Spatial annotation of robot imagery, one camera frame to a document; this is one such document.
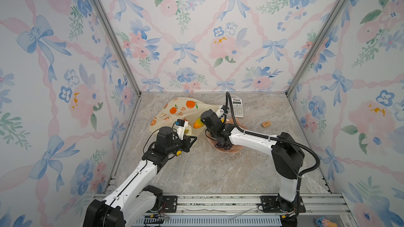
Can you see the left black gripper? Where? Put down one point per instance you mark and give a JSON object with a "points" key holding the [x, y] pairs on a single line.
{"points": [[187, 143]]}

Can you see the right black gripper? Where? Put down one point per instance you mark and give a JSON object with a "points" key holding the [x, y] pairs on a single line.
{"points": [[205, 113]]}

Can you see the purple grape bunch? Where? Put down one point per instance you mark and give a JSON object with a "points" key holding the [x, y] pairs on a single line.
{"points": [[223, 146]]}

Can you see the pink wavy fruit plate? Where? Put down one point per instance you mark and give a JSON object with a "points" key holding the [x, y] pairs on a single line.
{"points": [[233, 149]]}

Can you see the orange green papaya fruit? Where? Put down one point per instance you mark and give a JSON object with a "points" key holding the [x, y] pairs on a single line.
{"points": [[198, 124]]}

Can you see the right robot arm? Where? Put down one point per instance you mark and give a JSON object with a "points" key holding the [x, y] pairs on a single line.
{"points": [[291, 159]]}

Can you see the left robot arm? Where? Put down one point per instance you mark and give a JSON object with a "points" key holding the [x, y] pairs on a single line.
{"points": [[134, 197]]}

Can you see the white calculator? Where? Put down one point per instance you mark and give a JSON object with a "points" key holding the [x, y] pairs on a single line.
{"points": [[237, 105]]}

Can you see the small brown biscuit toy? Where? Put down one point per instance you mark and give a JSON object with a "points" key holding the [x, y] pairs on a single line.
{"points": [[266, 124]]}

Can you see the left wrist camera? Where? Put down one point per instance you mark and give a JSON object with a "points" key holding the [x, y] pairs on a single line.
{"points": [[181, 125]]}

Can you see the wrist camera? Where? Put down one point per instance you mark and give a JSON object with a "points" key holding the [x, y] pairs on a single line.
{"points": [[222, 113], [181, 125]]}

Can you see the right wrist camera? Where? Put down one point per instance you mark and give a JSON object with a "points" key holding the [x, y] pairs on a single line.
{"points": [[222, 113]]}

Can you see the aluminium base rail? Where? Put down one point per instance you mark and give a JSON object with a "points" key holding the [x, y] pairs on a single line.
{"points": [[225, 210]]}

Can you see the left metal corner post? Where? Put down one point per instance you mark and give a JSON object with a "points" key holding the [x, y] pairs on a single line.
{"points": [[107, 27]]}

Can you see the metal corner post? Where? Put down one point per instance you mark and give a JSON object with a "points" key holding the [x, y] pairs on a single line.
{"points": [[322, 35], [107, 27]]}

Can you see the right metal corner post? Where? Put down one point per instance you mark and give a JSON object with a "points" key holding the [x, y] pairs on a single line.
{"points": [[322, 35]]}

